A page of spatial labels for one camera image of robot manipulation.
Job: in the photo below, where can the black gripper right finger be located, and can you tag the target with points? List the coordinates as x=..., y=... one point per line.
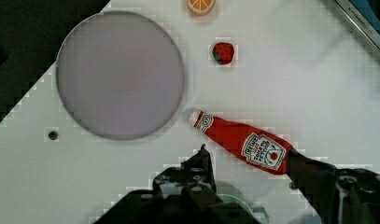
x=340, y=196

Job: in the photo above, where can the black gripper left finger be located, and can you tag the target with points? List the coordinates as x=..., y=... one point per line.
x=186, y=194

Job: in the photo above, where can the red plush ketchup bottle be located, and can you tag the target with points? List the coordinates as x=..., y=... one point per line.
x=256, y=147

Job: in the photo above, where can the green mug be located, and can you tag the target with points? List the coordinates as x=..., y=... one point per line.
x=258, y=212

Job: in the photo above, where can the grey round plate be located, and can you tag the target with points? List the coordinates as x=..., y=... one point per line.
x=120, y=75

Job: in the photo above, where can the red plush strawberry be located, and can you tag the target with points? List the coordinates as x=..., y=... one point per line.
x=223, y=53

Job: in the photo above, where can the silver toaster oven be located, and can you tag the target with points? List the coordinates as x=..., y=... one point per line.
x=365, y=16

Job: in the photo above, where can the orange slice toy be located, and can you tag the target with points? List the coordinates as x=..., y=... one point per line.
x=200, y=7

